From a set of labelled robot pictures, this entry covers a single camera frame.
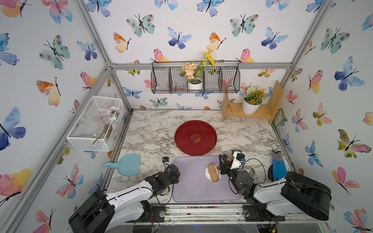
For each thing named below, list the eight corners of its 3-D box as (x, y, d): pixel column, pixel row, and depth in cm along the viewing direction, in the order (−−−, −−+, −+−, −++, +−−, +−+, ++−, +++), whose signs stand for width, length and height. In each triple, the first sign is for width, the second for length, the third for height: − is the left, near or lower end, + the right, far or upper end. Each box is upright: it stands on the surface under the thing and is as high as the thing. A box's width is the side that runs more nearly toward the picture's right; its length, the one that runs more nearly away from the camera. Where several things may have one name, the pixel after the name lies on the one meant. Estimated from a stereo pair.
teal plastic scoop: (103, 176, 89) (100, 174, 86) (110, 156, 97) (108, 154, 95) (138, 176, 89) (136, 174, 86) (142, 156, 97) (141, 154, 95)
